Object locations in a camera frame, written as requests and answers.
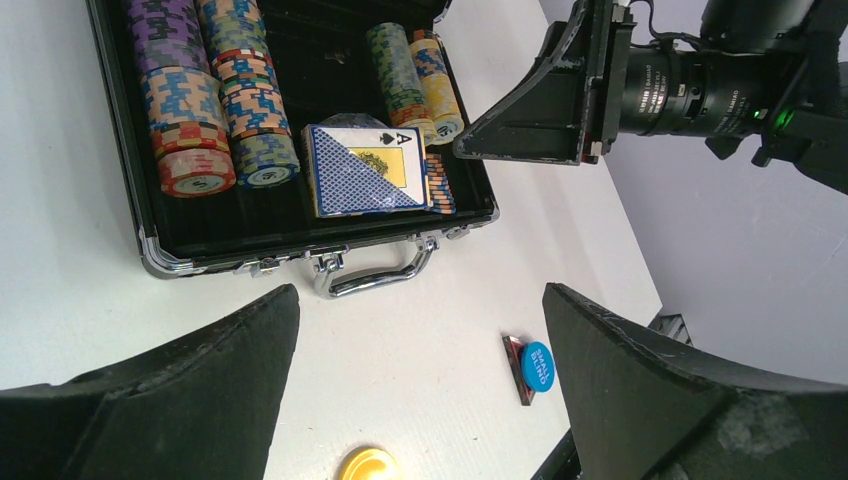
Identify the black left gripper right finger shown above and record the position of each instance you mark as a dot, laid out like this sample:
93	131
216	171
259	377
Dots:
642	405

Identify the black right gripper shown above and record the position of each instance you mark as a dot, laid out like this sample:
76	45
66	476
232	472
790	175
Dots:
720	84

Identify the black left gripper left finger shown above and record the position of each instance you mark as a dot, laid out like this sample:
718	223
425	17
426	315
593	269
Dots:
202	406

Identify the yellow blue chip stack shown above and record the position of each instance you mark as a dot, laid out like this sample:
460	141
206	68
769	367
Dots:
437	83

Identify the green yellow chip stack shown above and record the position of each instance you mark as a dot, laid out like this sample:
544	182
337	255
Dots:
399	82

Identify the playing card deck box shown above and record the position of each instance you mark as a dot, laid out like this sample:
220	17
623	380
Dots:
355	171

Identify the orange blue chip stack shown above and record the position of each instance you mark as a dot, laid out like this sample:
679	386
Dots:
441	197

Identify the yellow round button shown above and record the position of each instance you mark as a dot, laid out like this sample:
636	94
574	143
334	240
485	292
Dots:
369	463

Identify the purple orange chip stack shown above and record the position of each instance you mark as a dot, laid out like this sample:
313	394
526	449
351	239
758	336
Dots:
185	117

